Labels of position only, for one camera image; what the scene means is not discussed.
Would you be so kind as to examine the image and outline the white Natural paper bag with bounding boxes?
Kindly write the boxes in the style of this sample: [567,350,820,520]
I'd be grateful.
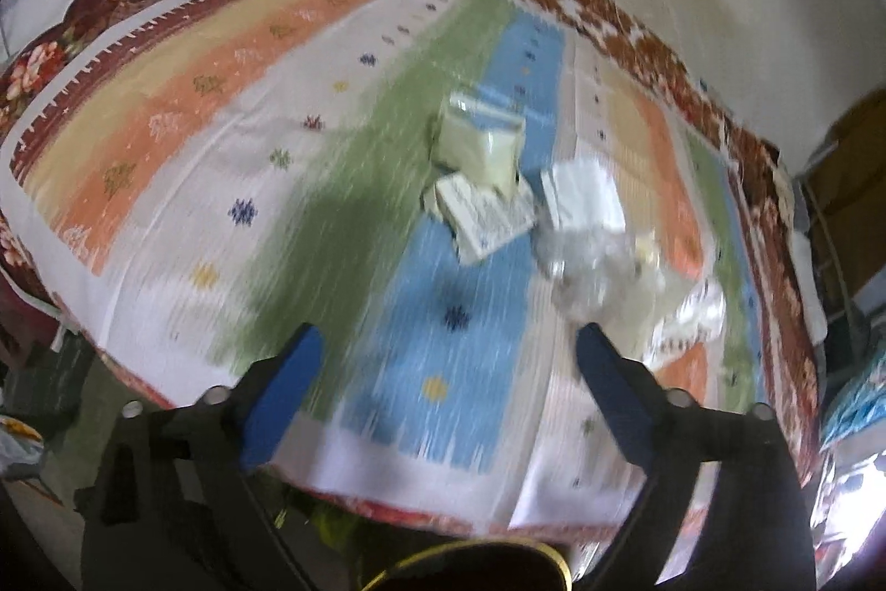
[641,277,727,371]

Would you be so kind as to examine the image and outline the clear plastic wrapper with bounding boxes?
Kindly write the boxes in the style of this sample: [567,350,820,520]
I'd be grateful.
[532,223,670,326]

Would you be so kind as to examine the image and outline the small yellowish wrapper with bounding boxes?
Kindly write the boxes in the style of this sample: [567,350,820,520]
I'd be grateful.
[633,231,668,275]

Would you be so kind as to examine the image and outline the white medicine box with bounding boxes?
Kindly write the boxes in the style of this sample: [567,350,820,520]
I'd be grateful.
[422,172,536,265]

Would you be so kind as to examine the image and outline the pale yellow plastic pouch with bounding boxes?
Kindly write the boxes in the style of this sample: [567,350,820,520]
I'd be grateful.
[430,91,526,199]

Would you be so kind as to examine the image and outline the dark round trash bin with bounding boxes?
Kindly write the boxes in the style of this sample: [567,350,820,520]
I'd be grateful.
[363,538,572,591]

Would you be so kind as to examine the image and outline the white rolled cloth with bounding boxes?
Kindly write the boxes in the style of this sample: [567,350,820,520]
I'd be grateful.
[790,229,827,345]

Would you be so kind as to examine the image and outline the blue patterned hanging cloth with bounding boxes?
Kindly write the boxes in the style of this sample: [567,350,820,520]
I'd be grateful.
[811,341,884,588]

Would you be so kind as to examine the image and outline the floral brown bed blanket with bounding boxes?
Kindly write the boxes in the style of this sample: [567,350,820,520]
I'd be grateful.
[0,0,832,537]

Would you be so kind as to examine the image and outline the striped colourful mat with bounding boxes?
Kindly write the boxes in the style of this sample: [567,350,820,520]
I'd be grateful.
[0,0,818,530]

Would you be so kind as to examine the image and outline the metal rack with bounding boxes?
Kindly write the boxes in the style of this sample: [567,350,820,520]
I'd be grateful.
[793,141,868,348]

